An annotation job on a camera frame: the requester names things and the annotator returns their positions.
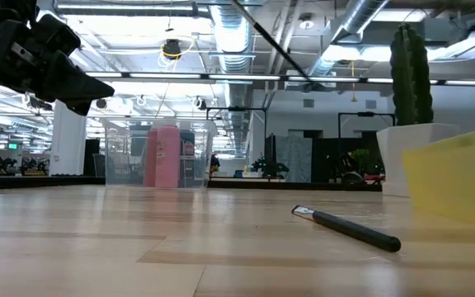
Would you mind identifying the red paint bottle white cap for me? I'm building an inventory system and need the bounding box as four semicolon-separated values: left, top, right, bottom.
144;128;159;187

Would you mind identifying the pink paint bottle white cap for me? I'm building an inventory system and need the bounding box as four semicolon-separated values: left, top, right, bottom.
154;125;181;189

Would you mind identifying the dark paint bottle white cap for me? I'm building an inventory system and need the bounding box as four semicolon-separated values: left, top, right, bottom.
179;130;196;186

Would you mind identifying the thick black brush silver ferrule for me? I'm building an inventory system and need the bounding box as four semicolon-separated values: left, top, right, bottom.
290;205;402;253

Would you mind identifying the white building column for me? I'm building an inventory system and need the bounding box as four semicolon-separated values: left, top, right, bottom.
49;98;89;177

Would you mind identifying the clear plastic storage bin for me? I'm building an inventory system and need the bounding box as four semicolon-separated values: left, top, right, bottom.
103;118;219;189

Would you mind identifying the overhead light bar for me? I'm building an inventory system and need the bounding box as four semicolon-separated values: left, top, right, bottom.
84;68;475;87

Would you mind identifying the grey panel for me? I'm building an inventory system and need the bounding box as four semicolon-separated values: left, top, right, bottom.
275;135;313;183

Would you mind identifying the background green plant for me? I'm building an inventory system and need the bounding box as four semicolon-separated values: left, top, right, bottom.
350;148;371;168

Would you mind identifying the white angular planter pot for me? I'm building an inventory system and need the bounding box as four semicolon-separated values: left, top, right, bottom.
376;122;461;198

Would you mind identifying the green cactus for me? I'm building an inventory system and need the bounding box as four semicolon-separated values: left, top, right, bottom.
389;23;435;127

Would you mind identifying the translucent yellow plastic tray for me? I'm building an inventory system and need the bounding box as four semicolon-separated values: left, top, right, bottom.
402;125;475;228

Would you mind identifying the black aluminium table frame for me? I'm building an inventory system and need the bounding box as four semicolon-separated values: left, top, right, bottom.
0;175;383;193

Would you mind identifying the black ceiling camera yellow cable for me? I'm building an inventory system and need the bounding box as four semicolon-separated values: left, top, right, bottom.
161;38;184;59

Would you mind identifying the black stand frame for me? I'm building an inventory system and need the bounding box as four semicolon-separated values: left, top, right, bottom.
337;111;396;182
205;106;268;179

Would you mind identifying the silver ceiling duct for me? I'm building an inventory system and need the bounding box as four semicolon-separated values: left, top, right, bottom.
210;0;257;158
308;0;390;79

